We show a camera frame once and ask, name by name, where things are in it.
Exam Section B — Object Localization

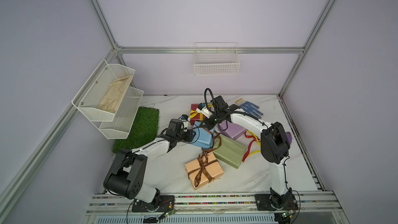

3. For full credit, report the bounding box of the purple gift box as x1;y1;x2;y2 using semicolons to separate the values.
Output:
218;120;246;140

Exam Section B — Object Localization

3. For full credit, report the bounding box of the blue gift box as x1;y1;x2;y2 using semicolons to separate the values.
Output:
191;121;215;149

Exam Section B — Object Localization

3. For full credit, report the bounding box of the brown ribbon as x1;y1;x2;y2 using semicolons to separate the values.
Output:
188;151;218;189
202;131;221;152

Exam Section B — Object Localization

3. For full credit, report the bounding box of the green gift box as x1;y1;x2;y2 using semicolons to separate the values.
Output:
212;134;247;169

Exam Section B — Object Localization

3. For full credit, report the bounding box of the yellow ribbon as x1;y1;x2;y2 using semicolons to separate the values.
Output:
245;130;262;159
189;102;215;122

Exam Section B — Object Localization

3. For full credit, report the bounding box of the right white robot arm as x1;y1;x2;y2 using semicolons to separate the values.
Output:
200;88;291;197

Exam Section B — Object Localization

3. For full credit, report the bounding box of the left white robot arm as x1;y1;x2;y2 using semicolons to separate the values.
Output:
103;119;200;208

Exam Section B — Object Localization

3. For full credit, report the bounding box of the red gift box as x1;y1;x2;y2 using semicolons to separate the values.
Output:
190;104;214;126

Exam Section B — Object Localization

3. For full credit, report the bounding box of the yellow ribbon on red box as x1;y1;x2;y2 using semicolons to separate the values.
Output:
189;102;215;122

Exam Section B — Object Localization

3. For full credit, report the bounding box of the brown ribbon on orange box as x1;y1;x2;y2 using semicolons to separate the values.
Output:
188;151;218;189

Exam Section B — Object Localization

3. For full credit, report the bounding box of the orange gift box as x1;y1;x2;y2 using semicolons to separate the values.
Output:
185;157;224;190

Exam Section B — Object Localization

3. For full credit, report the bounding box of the blue dotted work glove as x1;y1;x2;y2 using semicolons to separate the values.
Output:
235;99;263;119

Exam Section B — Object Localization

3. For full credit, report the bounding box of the green artificial grass mat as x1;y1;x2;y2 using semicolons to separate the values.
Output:
113;107;160;154

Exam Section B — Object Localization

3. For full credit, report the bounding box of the lower white mesh shelf basket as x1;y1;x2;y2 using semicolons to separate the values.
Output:
97;87;144;140

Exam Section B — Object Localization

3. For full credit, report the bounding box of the white mesh shelf basket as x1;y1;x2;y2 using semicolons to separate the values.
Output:
72;60;135;122
97;87;144;140

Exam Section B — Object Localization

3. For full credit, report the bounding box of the beige cloth in basket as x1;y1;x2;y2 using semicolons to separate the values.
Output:
97;75;133;114

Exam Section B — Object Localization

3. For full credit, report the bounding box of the upper white mesh shelf basket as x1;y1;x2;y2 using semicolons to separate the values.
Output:
72;60;135;122

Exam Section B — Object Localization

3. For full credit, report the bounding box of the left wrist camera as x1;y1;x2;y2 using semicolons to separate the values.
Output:
180;114;190;129

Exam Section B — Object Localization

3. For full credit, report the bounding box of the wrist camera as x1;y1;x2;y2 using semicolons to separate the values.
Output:
196;103;212;118
180;114;190;129

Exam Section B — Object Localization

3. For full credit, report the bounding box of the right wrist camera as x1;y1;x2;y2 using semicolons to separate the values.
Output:
196;103;212;118

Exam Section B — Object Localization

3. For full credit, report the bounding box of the white wire wall basket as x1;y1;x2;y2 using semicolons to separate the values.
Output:
193;42;240;76

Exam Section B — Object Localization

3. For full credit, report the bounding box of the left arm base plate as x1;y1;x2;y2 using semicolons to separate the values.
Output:
130;189;175;213

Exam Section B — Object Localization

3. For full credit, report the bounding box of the purple pink-handled spatula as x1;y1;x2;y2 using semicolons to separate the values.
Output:
286;132;292;145

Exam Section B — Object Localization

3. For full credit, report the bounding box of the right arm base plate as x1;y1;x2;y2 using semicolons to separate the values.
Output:
255;188;299;212

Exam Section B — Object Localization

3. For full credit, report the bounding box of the aluminium front rail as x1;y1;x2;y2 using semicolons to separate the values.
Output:
83;191;350;224

